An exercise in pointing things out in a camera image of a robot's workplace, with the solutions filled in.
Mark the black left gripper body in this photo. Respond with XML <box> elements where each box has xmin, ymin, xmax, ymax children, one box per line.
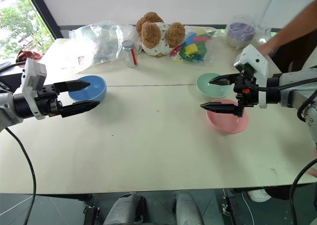
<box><xmin>36</xmin><ymin>83</ymin><xmax>63</xmax><ymax>117</ymax></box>

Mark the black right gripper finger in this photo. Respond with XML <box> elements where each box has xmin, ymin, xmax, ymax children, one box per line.
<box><xmin>209</xmin><ymin>73</ymin><xmax>240</xmax><ymax>86</ymax></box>
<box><xmin>200</xmin><ymin>102</ymin><xmax>245</xmax><ymax>117</ymax></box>

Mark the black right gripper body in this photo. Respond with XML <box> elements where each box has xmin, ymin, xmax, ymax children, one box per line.
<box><xmin>233</xmin><ymin>63</ymin><xmax>259</xmax><ymax>109</ymax></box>

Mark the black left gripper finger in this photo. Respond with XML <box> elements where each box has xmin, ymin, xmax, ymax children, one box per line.
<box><xmin>54</xmin><ymin>80</ymin><xmax>91</xmax><ymax>95</ymax></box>
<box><xmin>60</xmin><ymin>101</ymin><xmax>101</xmax><ymax>118</ymax></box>

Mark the person's hand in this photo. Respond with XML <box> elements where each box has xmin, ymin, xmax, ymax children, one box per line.
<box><xmin>257</xmin><ymin>39</ymin><xmax>275</xmax><ymax>57</ymax></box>

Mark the pink red bowl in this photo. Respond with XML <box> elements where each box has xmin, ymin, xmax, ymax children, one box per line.
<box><xmin>206</xmin><ymin>98</ymin><xmax>250</xmax><ymax>135</ymax></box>

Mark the green bowl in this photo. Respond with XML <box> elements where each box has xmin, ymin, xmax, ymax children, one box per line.
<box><xmin>196</xmin><ymin>72</ymin><xmax>235</xmax><ymax>99</ymax></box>

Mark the blue bowl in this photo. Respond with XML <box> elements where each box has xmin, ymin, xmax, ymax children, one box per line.
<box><xmin>68</xmin><ymin>75</ymin><xmax>107</xmax><ymax>103</ymax></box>

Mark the bag of colourful blocks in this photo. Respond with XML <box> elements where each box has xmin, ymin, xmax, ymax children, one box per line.
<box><xmin>169</xmin><ymin>26</ymin><xmax>216</xmax><ymax>67</ymax></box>

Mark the black flat object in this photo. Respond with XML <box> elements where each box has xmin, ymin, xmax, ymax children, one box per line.
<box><xmin>0</xmin><ymin>60</ymin><xmax>26</xmax><ymax>93</ymax></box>

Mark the dark red cloth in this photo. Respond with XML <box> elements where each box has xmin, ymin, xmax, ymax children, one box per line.
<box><xmin>15</xmin><ymin>50</ymin><xmax>44</xmax><ymax>63</ymax></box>

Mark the purple tub in plastic bag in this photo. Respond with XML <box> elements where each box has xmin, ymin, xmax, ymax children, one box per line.
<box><xmin>224</xmin><ymin>14</ymin><xmax>272</xmax><ymax>50</ymax></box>

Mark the clear plastic bag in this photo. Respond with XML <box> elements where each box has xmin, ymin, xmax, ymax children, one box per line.
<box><xmin>68</xmin><ymin>23</ymin><xmax>142</xmax><ymax>74</ymax></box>

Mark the glass bottle with red label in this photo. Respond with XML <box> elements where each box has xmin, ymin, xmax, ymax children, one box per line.
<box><xmin>121</xmin><ymin>40</ymin><xmax>139</xmax><ymax>68</ymax></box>

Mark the brown white plush toy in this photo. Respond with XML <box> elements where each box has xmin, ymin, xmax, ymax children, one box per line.
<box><xmin>135</xmin><ymin>11</ymin><xmax>186</xmax><ymax>58</ymax></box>

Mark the white shoe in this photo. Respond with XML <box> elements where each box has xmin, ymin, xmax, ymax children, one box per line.
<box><xmin>247</xmin><ymin>188</ymin><xmax>272</xmax><ymax>203</ymax></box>

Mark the grey rounded robot leg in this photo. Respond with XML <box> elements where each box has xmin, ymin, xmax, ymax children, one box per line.
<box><xmin>172</xmin><ymin>190</ymin><xmax>204</xmax><ymax>225</ymax></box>
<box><xmin>102</xmin><ymin>192</ymin><xmax>147</xmax><ymax>225</ymax></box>

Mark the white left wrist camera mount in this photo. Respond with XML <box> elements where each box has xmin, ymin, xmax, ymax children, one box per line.
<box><xmin>20</xmin><ymin>57</ymin><xmax>48</xmax><ymax>120</ymax></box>

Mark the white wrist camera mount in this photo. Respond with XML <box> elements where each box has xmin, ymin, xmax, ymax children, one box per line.
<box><xmin>233</xmin><ymin>44</ymin><xmax>269</xmax><ymax>109</ymax></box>
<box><xmin>20</xmin><ymin>57</ymin><xmax>48</xmax><ymax>120</ymax></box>

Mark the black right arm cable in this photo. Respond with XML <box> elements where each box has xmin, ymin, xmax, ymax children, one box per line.
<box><xmin>244</xmin><ymin>76</ymin><xmax>317</xmax><ymax>225</ymax></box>

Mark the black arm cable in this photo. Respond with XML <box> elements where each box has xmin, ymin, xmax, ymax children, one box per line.
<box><xmin>5</xmin><ymin>127</ymin><xmax>37</xmax><ymax>225</ymax></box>
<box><xmin>244</xmin><ymin>76</ymin><xmax>317</xmax><ymax>225</ymax></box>

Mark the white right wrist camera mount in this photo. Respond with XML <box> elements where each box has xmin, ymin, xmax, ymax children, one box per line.
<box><xmin>233</xmin><ymin>44</ymin><xmax>269</xmax><ymax>109</ymax></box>

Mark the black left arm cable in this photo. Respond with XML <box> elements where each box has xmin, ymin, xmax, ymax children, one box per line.
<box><xmin>5</xmin><ymin>127</ymin><xmax>37</xmax><ymax>225</ymax></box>

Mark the black window frame post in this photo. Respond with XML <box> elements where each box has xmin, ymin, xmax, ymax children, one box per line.
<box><xmin>24</xmin><ymin>0</ymin><xmax>64</xmax><ymax>40</ymax></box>

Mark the black table leg bracket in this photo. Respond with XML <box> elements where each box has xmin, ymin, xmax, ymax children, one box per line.
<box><xmin>82</xmin><ymin>204</ymin><xmax>101</xmax><ymax>225</ymax></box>
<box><xmin>221</xmin><ymin>188</ymin><xmax>246</xmax><ymax>225</ymax></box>

